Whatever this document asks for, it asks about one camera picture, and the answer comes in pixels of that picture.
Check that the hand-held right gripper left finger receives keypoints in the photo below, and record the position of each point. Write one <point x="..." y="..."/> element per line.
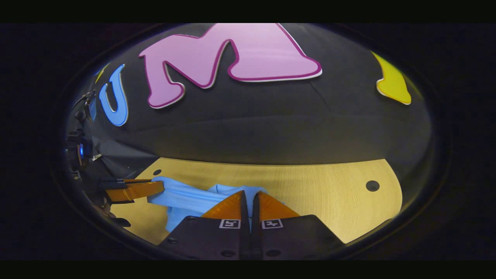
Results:
<point x="243" y="221"/>

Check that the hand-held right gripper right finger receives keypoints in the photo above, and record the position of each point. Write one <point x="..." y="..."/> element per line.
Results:
<point x="255" y="223"/>

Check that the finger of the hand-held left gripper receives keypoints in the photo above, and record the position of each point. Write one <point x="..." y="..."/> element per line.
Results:
<point x="116" y="182"/>
<point x="135" y="190"/>

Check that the light blue T-shirt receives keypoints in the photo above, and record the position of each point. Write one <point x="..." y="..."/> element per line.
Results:
<point x="186" y="197"/>

